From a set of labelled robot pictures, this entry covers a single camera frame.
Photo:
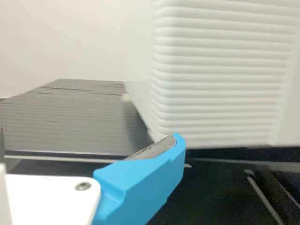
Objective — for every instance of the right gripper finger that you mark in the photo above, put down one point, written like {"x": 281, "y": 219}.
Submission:
{"x": 140, "y": 182}

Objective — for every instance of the black platform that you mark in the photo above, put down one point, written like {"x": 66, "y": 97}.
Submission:
{"x": 70, "y": 117}

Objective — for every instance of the incubator door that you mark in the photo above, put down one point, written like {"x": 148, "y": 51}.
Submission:
{"x": 215, "y": 82}

